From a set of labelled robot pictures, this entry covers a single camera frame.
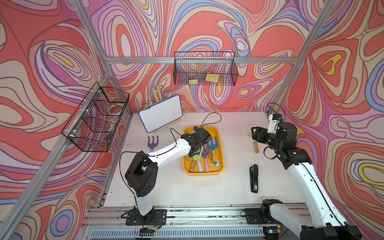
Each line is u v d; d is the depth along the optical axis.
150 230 0.70
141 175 0.46
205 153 0.94
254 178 0.83
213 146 0.99
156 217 0.72
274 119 0.64
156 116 0.93
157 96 0.91
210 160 0.92
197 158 0.91
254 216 0.73
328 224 0.37
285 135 0.52
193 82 0.82
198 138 0.67
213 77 0.90
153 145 1.01
